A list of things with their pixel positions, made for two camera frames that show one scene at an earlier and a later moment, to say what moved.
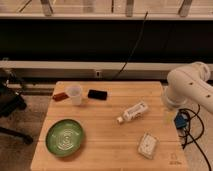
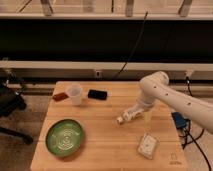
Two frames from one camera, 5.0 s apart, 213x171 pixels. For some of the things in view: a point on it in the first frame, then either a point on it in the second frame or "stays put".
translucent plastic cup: [75, 91] stays put
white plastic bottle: [132, 113] stays put
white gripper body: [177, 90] to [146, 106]
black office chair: [11, 89] stays put
